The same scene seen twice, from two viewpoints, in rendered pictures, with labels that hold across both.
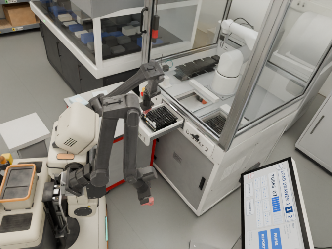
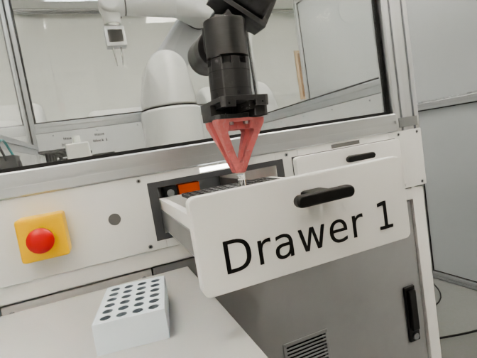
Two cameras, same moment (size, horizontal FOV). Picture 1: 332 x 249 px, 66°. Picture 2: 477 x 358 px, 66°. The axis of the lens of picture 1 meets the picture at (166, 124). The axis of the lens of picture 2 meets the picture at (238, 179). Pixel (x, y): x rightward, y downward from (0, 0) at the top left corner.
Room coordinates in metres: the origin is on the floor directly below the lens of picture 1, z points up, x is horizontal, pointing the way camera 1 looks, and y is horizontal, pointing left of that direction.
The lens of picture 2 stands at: (1.25, 0.63, 0.98)
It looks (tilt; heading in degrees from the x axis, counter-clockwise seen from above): 5 degrees down; 294
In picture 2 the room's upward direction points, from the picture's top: 9 degrees counter-clockwise
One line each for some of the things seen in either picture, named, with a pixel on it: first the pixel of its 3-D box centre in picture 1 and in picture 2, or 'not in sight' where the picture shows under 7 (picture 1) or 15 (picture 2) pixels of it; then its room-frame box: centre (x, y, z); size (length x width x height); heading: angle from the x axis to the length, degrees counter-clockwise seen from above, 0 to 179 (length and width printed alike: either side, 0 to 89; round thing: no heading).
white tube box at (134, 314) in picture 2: not in sight; (135, 310); (1.59, 0.26, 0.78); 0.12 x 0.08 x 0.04; 125
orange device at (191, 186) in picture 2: not in sight; (181, 193); (1.85, -0.30, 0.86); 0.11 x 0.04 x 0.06; 44
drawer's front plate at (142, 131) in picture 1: (137, 128); (309, 219); (1.35, 0.20, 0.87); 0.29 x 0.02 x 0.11; 44
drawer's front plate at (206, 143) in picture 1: (198, 138); (351, 170); (1.35, -0.25, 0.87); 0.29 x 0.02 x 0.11; 44
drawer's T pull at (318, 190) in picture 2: not in sight; (319, 194); (1.33, 0.22, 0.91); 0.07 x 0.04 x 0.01; 44
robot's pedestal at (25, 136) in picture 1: (34, 162); not in sight; (1.27, 1.02, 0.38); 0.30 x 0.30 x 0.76; 47
